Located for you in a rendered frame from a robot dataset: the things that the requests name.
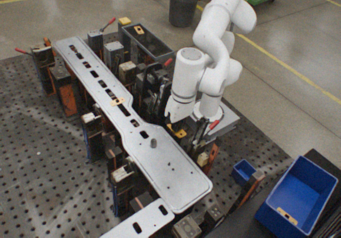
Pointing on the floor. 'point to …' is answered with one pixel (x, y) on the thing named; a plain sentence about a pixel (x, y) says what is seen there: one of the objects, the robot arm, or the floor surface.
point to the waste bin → (184, 2)
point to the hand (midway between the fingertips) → (177, 124)
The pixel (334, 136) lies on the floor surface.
